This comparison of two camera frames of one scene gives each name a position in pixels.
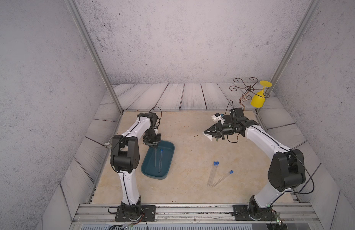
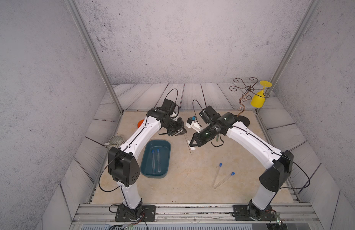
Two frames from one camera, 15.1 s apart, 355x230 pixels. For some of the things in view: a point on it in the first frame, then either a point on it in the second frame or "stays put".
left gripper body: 151,139 -> 173,127
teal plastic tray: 157,163 stays put
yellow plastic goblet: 257,100 stays put
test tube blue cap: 212,173 -> 188,144
